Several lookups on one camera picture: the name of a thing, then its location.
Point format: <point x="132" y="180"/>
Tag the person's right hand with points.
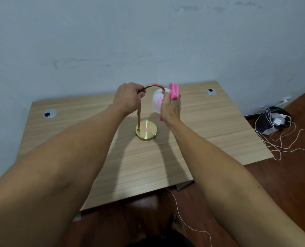
<point x="171" y="110"/>

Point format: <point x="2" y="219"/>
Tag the person's left hand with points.
<point x="126" y="99"/>

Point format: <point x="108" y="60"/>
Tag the person's right thumb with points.
<point x="165" y="100"/>

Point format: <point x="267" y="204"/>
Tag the person's left fingers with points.
<point x="140" y="90"/>

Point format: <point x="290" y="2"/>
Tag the pink cleaning cloth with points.
<point x="174" y="90"/>

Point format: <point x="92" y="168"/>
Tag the gold desk lamp white shade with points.
<point x="146" y="131"/>

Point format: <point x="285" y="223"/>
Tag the person's left forearm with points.
<point x="65" y="172"/>

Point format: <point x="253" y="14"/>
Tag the person's right forearm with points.
<point x="224" y="182"/>

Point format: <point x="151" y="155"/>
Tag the black plastic basket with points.
<point x="264" y="122"/>

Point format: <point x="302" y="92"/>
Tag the person's bare foot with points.
<point x="139" y="232"/>
<point x="176" y="223"/>

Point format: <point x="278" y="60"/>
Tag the person's black shorts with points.
<point x="160" y="242"/>

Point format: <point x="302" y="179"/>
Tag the white wall plug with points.
<point x="285" y="100"/>

